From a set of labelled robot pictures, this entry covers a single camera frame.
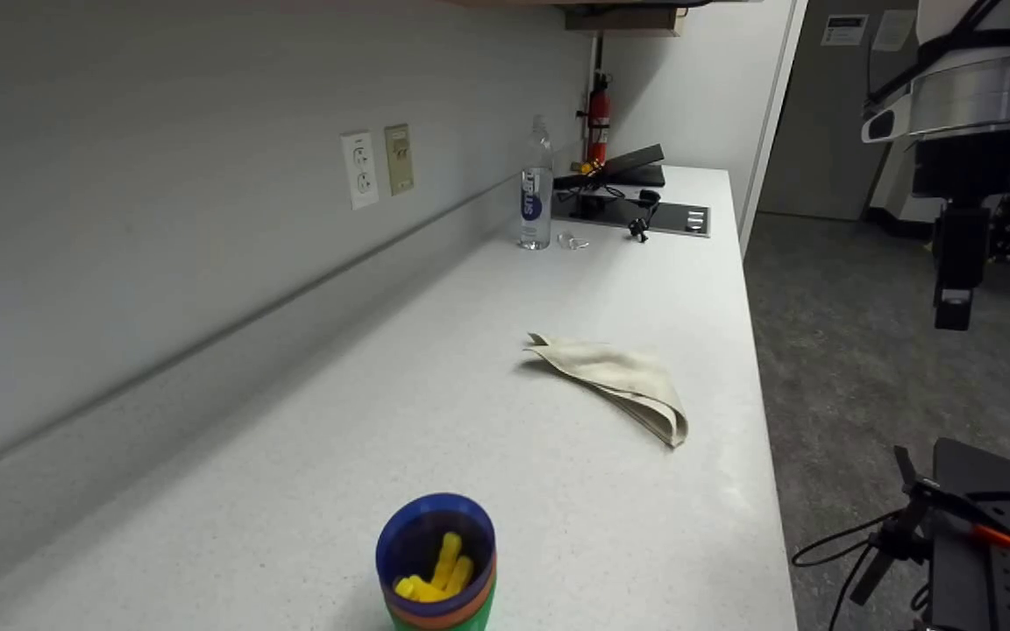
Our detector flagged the beige wall switch plate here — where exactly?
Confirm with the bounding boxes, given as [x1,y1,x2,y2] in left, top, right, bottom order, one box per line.
[381,119,417,196]

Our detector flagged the blue cup with yellow item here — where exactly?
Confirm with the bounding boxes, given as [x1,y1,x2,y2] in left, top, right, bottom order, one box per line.
[370,491,501,631]

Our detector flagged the black clamp with orange handle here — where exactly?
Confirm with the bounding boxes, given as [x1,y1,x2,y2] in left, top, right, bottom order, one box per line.
[849,445,1010,611]

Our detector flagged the small black clamp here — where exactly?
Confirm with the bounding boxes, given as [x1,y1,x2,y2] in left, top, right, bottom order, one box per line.
[623,190,663,244]

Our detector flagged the clear plastic water bottle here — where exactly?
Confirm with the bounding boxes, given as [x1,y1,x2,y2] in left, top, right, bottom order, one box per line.
[514,115,557,251]

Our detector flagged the black wedge block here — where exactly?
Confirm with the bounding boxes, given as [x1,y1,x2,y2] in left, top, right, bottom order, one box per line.
[577,140,670,191]

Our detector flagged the black flat bar device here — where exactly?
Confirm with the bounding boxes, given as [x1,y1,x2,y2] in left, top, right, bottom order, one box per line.
[549,184,712,238]

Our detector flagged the yellow plastic pieces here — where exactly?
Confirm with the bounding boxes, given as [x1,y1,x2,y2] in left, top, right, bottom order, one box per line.
[391,528,478,605]

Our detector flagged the beige cloth towel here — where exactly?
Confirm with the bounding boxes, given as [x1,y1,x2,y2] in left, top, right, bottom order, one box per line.
[521,329,692,451]

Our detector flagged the thin black cable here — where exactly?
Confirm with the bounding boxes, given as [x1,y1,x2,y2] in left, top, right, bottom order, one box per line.
[790,503,917,631]

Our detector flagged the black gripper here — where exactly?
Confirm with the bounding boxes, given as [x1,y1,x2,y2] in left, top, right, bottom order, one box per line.
[934,203,990,332]

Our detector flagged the black perforated table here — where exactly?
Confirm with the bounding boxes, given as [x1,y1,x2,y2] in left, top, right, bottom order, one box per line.
[925,436,1010,631]

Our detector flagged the red fire extinguisher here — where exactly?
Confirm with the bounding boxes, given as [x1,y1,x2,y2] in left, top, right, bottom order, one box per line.
[576,32,618,173]

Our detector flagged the white wall outlet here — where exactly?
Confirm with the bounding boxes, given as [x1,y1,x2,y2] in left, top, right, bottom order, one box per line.
[339,129,381,215]

